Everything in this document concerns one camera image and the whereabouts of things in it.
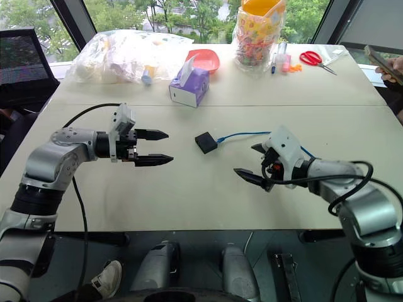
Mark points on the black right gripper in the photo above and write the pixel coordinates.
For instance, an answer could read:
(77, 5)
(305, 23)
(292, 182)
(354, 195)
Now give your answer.
(271, 165)

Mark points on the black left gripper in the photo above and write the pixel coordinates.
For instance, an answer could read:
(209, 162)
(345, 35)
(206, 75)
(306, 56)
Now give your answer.
(127, 144)

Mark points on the dark smartphone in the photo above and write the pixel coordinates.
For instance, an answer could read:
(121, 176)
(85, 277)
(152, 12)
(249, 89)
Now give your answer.
(379, 61)

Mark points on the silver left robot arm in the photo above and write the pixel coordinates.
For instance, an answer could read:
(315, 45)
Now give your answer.
(47, 163)

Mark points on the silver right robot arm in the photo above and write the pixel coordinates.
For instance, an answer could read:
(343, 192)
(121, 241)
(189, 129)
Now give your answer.
(362, 204)

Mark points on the small black box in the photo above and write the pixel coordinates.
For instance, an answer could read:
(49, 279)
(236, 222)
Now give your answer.
(206, 142)

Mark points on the bystander bare hand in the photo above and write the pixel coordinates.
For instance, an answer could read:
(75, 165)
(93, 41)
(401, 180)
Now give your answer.
(395, 67)

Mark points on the blue and yellow tube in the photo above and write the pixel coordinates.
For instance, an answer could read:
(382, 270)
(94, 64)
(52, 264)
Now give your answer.
(147, 77)

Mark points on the purple tissue box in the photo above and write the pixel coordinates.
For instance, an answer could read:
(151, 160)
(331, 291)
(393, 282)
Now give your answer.
(192, 88)

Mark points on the clear plastic bag of items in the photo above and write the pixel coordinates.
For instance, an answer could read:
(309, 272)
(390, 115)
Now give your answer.
(119, 56)

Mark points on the red plastic bowl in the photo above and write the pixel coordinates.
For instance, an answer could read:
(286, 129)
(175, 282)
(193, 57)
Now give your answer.
(206, 61)

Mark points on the blue pen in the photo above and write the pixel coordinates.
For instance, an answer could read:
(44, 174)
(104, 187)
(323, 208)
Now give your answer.
(274, 63)

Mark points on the orange small toy piece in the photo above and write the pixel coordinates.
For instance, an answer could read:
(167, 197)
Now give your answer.
(296, 68)

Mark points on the pink eraser block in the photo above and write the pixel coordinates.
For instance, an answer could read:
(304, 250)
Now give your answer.
(286, 63)

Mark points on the black table leg bar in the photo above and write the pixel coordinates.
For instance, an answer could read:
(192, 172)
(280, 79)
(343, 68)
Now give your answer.
(94, 238)

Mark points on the grey rounded robot leg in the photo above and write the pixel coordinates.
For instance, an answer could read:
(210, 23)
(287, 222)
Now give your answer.
(154, 267)
(237, 270)

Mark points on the clear flat plastic sleeve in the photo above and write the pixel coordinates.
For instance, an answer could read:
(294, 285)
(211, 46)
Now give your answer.
(335, 55)

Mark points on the white sneaker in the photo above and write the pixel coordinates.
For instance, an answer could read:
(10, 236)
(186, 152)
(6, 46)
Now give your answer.
(108, 280)

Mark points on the dark round robot waist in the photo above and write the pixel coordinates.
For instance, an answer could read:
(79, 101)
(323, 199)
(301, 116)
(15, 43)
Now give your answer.
(185, 295)

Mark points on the bystander dark clothed leg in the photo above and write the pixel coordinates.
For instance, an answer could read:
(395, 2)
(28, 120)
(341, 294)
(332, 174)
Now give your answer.
(395, 100)

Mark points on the black mesh office chair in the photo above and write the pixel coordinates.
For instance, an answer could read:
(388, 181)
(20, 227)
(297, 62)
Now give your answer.
(22, 66)

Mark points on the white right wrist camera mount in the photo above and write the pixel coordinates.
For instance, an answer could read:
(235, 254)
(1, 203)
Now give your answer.
(286, 148)

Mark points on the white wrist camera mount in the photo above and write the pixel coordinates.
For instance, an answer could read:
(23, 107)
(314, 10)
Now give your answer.
(286, 148)
(122, 118)

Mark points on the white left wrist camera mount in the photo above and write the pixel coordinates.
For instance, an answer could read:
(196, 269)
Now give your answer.
(122, 118)

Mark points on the black metal bracket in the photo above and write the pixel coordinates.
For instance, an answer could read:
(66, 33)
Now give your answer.
(286, 277)

